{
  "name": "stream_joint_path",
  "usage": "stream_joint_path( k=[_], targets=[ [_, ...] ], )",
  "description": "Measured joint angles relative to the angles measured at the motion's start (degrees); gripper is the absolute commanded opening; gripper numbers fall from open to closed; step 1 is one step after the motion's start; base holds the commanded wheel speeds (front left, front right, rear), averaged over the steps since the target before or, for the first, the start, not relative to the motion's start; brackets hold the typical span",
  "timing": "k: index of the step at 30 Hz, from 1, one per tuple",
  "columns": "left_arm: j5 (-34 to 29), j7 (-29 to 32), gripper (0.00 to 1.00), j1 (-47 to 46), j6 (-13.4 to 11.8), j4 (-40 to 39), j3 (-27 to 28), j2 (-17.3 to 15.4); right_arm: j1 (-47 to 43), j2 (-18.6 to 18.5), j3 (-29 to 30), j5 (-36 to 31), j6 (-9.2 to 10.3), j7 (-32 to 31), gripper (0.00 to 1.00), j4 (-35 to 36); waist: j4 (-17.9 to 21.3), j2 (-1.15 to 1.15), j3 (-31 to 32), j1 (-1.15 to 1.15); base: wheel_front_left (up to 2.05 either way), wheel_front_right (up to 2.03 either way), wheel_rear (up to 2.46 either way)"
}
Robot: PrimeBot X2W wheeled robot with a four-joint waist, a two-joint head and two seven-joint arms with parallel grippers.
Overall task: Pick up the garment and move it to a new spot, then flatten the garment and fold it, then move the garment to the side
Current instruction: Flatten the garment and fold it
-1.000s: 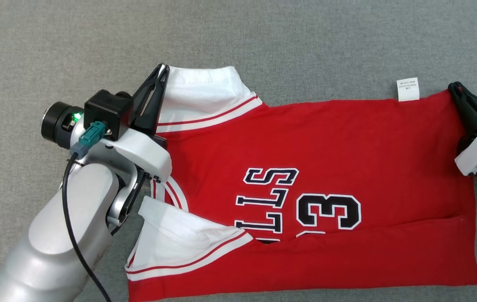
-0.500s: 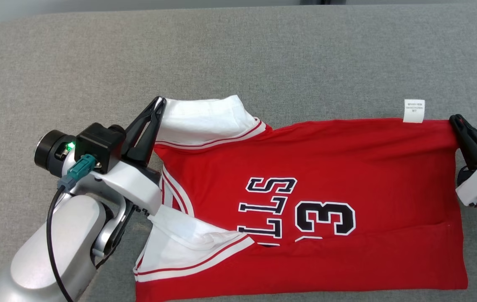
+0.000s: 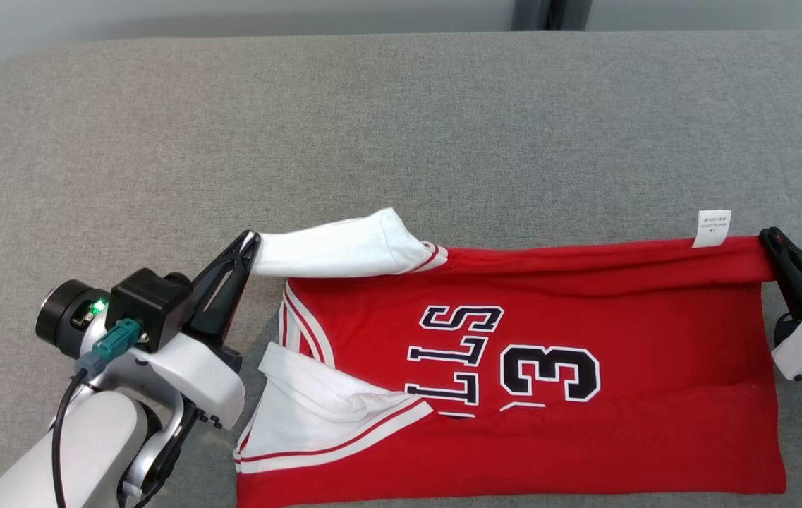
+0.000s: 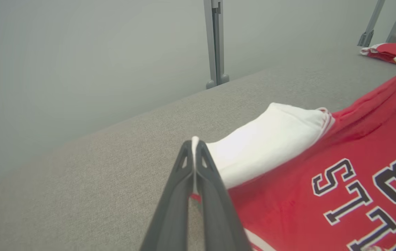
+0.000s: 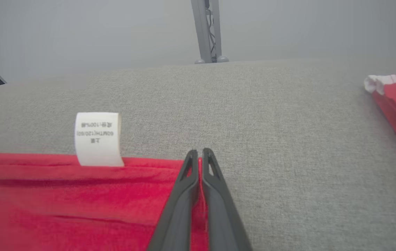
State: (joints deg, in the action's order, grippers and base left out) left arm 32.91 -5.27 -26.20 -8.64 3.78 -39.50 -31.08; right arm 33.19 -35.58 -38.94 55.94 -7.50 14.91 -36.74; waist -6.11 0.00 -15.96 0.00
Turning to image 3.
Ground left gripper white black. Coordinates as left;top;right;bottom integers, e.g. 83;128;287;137
35;231;262;430

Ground red Bulls jersey white sleeves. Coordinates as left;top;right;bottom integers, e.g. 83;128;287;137
235;207;789;508

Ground black cable teal plug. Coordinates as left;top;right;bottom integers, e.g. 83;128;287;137
51;317;144;508

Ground grey partition post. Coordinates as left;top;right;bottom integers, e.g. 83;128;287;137
512;0;593;32

